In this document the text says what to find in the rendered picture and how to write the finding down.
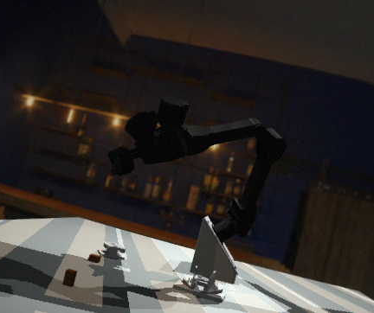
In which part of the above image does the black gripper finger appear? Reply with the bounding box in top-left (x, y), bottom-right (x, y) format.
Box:
top-left (146, 133), bottom-right (179, 164)
top-left (111, 149), bottom-right (131, 176)

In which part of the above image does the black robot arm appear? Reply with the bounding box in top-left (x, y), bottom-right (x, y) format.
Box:
top-left (125, 95), bottom-right (287, 246)

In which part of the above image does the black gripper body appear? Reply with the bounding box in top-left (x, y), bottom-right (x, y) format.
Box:
top-left (108, 128), bottom-right (188, 172)

